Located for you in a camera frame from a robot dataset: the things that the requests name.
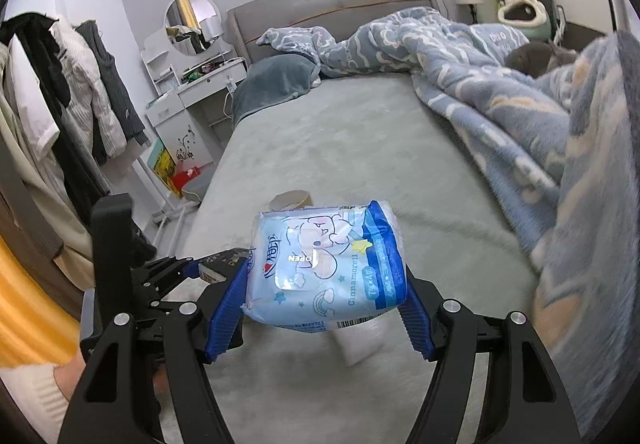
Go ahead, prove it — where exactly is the red box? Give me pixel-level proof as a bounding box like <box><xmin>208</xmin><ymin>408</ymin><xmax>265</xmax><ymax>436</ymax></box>
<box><xmin>172</xmin><ymin>164</ymin><xmax>203</xmax><ymax>190</ymax></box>

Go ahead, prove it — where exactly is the blue-grey pillow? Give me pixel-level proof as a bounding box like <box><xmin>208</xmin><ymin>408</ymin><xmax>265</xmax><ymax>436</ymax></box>
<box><xmin>231</xmin><ymin>55</ymin><xmax>321</xmax><ymax>127</ymax></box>

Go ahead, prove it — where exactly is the beige coat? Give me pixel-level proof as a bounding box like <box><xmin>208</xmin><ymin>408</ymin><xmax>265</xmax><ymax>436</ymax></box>
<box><xmin>0</xmin><ymin>44</ymin><xmax>96</xmax><ymax>270</ymax></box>

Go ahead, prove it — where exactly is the brown tape roll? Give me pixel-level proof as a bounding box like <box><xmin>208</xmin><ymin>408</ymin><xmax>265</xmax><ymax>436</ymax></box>
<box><xmin>270</xmin><ymin>190</ymin><xmax>314</xmax><ymax>211</ymax></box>

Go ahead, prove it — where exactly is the round wall mirror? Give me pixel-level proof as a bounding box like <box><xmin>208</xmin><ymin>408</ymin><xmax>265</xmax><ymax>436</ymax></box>
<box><xmin>164</xmin><ymin>0</ymin><xmax>222</xmax><ymax>57</ymax></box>

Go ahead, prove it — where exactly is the black fuzzy garment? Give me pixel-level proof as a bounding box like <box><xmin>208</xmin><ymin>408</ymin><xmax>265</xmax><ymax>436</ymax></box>
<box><xmin>0</xmin><ymin>13</ymin><xmax>68</xmax><ymax>117</ymax></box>

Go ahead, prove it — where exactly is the dark grey knit sweater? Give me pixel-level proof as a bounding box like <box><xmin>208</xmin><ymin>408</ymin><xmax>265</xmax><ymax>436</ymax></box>
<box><xmin>75</xmin><ymin>20</ymin><xmax>151</xmax><ymax>147</ymax></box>

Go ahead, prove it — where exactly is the black and white packet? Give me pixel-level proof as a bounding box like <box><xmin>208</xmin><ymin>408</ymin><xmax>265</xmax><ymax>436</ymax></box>
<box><xmin>199</xmin><ymin>248</ymin><xmax>249</xmax><ymax>283</ymax></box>

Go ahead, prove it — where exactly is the large white tissue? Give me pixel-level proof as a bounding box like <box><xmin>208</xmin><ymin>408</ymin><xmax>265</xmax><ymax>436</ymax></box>
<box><xmin>335</xmin><ymin>331</ymin><xmax>383</xmax><ymax>367</ymax></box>

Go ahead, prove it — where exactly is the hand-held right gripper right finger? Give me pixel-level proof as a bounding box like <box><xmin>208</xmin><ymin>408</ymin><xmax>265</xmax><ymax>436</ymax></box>
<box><xmin>398</xmin><ymin>269</ymin><xmax>583</xmax><ymax>444</ymax></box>

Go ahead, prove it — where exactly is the person's left forearm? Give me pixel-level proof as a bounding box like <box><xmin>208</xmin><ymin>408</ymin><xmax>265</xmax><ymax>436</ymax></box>
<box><xmin>0</xmin><ymin>354</ymin><xmax>91</xmax><ymax>444</ymax></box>

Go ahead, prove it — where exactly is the grey cat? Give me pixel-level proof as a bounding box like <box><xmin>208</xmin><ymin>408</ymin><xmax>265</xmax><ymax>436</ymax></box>
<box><xmin>504</xmin><ymin>41</ymin><xmax>581</xmax><ymax>77</ymax></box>

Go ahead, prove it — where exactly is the white shirt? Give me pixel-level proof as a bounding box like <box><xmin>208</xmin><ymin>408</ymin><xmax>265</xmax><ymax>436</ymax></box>
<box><xmin>7</xmin><ymin>31</ymin><xmax>63</xmax><ymax>157</ymax></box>

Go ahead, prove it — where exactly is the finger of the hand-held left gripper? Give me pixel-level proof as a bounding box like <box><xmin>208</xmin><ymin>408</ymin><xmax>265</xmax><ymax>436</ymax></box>
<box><xmin>131</xmin><ymin>256</ymin><xmax>202</xmax><ymax>292</ymax></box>
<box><xmin>134</xmin><ymin>280</ymin><xmax>221</xmax><ymax>322</ymax></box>

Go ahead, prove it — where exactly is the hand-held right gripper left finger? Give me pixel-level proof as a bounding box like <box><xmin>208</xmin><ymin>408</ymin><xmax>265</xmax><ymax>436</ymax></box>
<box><xmin>57</xmin><ymin>260</ymin><xmax>249</xmax><ymax>444</ymax></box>

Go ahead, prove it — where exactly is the white vanity desk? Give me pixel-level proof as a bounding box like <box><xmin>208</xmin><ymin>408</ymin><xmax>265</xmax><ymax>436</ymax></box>
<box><xmin>140</xmin><ymin>31</ymin><xmax>249</xmax><ymax>180</ymax></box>

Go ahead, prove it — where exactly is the grey bed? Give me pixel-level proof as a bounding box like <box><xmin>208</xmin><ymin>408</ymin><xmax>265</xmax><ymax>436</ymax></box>
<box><xmin>187</xmin><ymin>0</ymin><xmax>640</xmax><ymax>444</ymax></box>

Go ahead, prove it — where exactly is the white clothes rack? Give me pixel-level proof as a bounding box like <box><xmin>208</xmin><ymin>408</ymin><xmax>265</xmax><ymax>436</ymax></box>
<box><xmin>132</xmin><ymin>159</ymin><xmax>196</xmax><ymax>245</ymax></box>

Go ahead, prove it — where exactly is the blue wet wipes pack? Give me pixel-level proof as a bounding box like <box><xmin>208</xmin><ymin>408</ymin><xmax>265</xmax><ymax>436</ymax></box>
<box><xmin>241</xmin><ymin>200</ymin><xmax>410</xmax><ymax>334</ymax></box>

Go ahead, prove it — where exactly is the cream and green cat bed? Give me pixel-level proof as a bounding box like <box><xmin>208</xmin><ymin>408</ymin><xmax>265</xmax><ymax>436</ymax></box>
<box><xmin>496</xmin><ymin>0</ymin><xmax>553</xmax><ymax>30</ymax></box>

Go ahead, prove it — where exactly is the blue patterned fleece blanket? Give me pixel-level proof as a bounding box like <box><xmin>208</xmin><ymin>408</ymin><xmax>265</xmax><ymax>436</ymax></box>
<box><xmin>256</xmin><ymin>6</ymin><xmax>640</xmax><ymax>444</ymax></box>

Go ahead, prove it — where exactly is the grey cushioned stool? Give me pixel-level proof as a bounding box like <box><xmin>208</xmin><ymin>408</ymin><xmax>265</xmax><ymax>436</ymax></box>
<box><xmin>182</xmin><ymin>164</ymin><xmax>218</xmax><ymax>202</ymax></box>

